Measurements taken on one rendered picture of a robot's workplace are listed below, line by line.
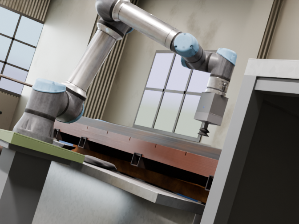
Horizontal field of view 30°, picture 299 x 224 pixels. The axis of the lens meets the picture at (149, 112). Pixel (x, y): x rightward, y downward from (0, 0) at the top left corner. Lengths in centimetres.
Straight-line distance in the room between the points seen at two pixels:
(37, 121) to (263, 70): 101
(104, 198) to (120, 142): 24
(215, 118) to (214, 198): 75
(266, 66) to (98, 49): 106
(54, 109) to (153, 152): 39
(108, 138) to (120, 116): 554
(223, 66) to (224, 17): 470
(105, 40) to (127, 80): 581
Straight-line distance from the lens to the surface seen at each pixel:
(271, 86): 122
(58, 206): 246
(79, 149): 283
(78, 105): 217
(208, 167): 179
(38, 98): 204
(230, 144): 125
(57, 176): 253
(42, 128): 203
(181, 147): 199
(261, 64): 125
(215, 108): 195
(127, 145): 218
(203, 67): 201
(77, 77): 217
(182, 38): 189
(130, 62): 810
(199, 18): 709
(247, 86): 126
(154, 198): 163
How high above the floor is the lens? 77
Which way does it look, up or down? 5 degrees up
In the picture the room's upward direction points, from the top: 17 degrees clockwise
